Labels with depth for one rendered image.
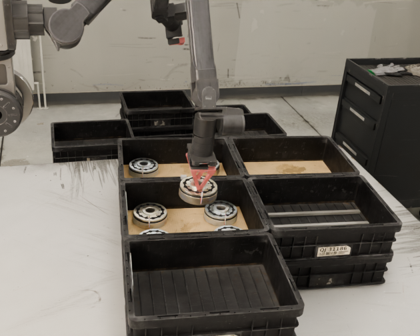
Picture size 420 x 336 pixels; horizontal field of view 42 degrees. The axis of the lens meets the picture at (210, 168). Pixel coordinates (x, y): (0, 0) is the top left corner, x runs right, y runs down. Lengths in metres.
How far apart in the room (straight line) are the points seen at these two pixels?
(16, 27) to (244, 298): 0.85
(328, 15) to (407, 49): 0.94
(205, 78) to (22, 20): 0.44
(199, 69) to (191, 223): 0.53
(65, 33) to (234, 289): 0.76
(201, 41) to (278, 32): 3.56
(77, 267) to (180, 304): 0.44
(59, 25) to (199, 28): 0.33
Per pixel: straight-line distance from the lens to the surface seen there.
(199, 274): 1.49
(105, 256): 1.76
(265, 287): 1.47
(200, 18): 1.39
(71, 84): 4.67
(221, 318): 1.24
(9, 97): 1.64
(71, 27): 1.31
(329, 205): 1.87
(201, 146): 1.38
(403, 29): 5.52
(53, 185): 2.14
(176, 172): 1.95
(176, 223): 1.67
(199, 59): 1.37
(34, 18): 1.33
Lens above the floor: 1.78
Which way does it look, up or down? 29 degrees down
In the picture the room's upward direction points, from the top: 5 degrees clockwise
